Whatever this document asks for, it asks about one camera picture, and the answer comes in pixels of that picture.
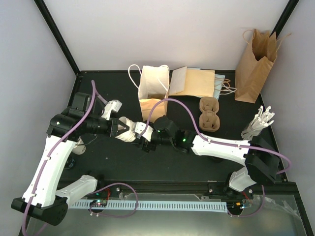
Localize white paper cup stack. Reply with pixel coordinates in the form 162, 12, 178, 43
72, 138, 86, 155
115, 117, 136, 143

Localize brown pulp cup carrier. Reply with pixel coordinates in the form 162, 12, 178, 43
199, 97, 220, 132
148, 94, 165, 100

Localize orange paper bag white handles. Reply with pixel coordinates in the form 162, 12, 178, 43
127, 64, 170, 122

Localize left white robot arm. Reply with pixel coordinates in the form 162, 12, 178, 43
11, 91, 122, 226

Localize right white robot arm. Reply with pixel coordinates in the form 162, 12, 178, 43
133, 116, 280, 199

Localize right black lid stack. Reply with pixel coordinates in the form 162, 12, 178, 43
211, 157, 223, 163

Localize tan flat paper bag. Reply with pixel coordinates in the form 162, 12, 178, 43
168, 66, 234, 97

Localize light blue flat paper bag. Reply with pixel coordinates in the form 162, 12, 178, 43
189, 67, 226, 101

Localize white stirrer bundle in cup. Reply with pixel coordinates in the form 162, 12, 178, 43
241, 106, 275, 141

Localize standing brown paper bag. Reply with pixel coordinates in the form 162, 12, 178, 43
235, 29, 284, 103

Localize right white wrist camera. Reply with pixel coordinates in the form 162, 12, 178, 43
134, 122, 154, 142

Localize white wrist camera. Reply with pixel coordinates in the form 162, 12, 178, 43
101, 100, 122, 120
134, 122, 154, 142

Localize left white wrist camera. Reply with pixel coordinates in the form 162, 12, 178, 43
101, 100, 122, 120

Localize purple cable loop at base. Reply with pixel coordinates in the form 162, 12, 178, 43
88, 182, 138, 219

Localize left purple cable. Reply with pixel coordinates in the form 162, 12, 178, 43
21, 79, 109, 236

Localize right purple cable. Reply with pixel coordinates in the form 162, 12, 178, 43
137, 98, 292, 175

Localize light blue cable duct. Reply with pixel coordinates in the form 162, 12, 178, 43
69, 199, 227, 213

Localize left black frame post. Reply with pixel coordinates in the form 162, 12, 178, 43
34, 0, 80, 76

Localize black frame post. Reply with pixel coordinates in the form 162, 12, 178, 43
270, 0, 299, 38
34, 0, 80, 76

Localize right black frame post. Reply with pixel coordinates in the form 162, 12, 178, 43
270, 0, 299, 38

